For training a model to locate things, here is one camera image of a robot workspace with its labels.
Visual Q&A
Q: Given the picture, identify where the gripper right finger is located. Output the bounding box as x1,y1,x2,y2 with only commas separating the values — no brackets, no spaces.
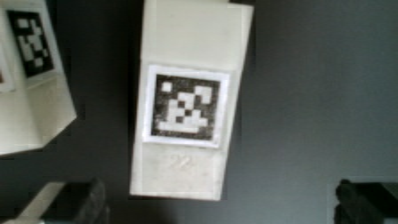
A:
333,179,398,224

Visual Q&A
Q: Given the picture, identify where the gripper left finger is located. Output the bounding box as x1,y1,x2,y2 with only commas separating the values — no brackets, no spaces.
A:
10,178,111,224

